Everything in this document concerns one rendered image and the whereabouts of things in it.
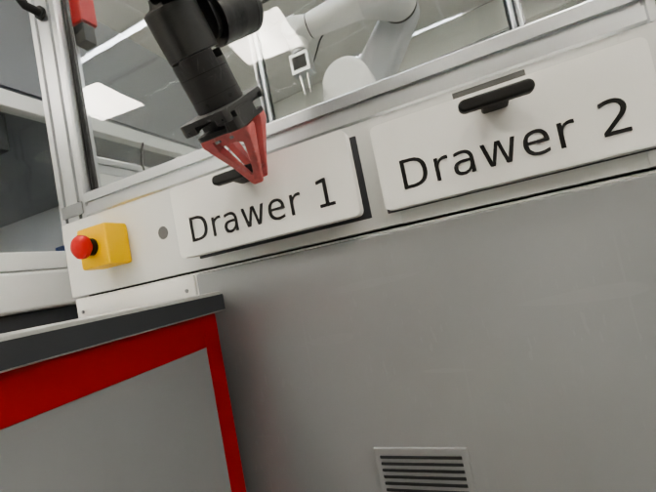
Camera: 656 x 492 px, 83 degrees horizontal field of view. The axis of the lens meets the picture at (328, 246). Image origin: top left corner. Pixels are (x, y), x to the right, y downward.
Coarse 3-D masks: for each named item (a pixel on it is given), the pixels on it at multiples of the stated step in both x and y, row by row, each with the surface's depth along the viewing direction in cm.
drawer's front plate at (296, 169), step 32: (288, 160) 49; (320, 160) 47; (352, 160) 47; (192, 192) 55; (224, 192) 53; (256, 192) 51; (288, 192) 49; (320, 192) 47; (352, 192) 46; (192, 224) 55; (224, 224) 53; (256, 224) 51; (288, 224) 49; (320, 224) 48; (192, 256) 56
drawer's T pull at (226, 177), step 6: (222, 174) 49; (228, 174) 48; (234, 174) 48; (240, 174) 48; (216, 180) 49; (222, 180) 49; (228, 180) 48; (234, 180) 49; (240, 180) 49; (246, 180) 50
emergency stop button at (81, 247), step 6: (72, 240) 61; (78, 240) 61; (84, 240) 61; (90, 240) 61; (72, 246) 61; (78, 246) 61; (84, 246) 60; (90, 246) 61; (72, 252) 61; (78, 252) 61; (84, 252) 61; (90, 252) 61; (78, 258) 61; (84, 258) 61
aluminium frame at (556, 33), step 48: (48, 0) 73; (624, 0) 39; (48, 48) 74; (480, 48) 44; (528, 48) 42; (48, 96) 74; (384, 96) 49; (432, 96) 46; (288, 144) 54; (96, 192) 69; (144, 192) 64
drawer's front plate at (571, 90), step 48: (624, 48) 38; (528, 96) 41; (576, 96) 39; (624, 96) 38; (384, 144) 47; (432, 144) 45; (480, 144) 43; (576, 144) 39; (624, 144) 38; (384, 192) 47; (432, 192) 45
